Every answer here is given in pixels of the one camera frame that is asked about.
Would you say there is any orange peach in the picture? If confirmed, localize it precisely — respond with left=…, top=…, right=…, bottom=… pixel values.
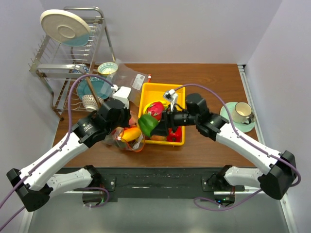
left=150, top=135, right=167, bottom=141

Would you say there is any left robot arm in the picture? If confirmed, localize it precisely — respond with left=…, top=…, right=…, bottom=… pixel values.
left=7, top=98, right=131, bottom=212

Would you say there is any yellow lemon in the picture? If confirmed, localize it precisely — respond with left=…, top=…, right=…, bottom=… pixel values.
left=121, top=127, right=141, bottom=142

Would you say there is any teal scalloped plate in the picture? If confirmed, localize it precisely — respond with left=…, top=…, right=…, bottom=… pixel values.
left=76, top=75, right=113, bottom=100

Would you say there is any clear bag with label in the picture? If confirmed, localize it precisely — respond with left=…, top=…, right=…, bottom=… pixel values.
left=104, top=59, right=149, bottom=106

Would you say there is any green saucer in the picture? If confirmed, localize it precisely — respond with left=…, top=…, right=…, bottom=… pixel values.
left=220, top=102, right=256, bottom=133

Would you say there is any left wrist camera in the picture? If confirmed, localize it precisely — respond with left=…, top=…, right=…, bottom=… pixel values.
left=112, top=86, right=131, bottom=109

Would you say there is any metal dish rack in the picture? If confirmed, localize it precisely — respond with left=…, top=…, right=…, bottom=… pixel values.
left=29, top=6, right=115, bottom=121

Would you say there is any red dragon fruit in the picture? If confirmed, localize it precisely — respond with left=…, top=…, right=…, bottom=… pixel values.
left=145, top=101, right=165, bottom=121

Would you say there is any blue patterned bowl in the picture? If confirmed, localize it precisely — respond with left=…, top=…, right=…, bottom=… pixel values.
left=71, top=65, right=89, bottom=74

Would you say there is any teal striped small bowl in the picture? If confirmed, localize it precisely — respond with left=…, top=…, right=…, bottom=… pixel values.
left=97, top=62, right=118, bottom=76

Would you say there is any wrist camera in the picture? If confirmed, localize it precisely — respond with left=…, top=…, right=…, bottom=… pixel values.
left=112, top=86, right=131, bottom=109
left=163, top=89, right=178, bottom=112

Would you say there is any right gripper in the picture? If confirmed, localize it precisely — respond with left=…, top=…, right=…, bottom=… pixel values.
left=151, top=104, right=198, bottom=137

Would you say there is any green bell pepper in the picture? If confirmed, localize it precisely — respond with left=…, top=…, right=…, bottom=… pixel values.
left=138, top=114, right=158, bottom=137

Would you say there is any yellow plastic tray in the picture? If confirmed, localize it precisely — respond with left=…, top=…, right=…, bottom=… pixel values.
left=138, top=83, right=185, bottom=147

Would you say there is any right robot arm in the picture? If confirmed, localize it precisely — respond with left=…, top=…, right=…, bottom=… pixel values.
left=151, top=93, right=298, bottom=200

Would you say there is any red bell pepper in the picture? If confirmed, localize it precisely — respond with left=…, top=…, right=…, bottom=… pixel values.
left=167, top=126, right=182, bottom=142

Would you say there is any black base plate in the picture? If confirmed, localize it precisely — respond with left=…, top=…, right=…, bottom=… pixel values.
left=42, top=166, right=271, bottom=204

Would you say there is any cream mug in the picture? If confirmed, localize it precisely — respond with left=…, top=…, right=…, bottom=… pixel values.
left=231, top=102, right=255, bottom=125

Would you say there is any beige and teal plate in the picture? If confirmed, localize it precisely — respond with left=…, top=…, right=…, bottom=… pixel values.
left=40, top=9, right=91, bottom=47

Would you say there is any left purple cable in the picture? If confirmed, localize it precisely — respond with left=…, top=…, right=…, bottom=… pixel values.
left=0, top=74, right=119, bottom=226

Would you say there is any pink peach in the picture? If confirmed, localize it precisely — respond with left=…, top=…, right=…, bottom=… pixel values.
left=129, top=115, right=138, bottom=128

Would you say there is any orange zip top bag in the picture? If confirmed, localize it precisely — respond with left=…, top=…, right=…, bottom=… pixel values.
left=102, top=109, right=146, bottom=153

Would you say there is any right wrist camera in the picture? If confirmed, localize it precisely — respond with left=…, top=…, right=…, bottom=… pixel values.
left=163, top=89, right=178, bottom=112

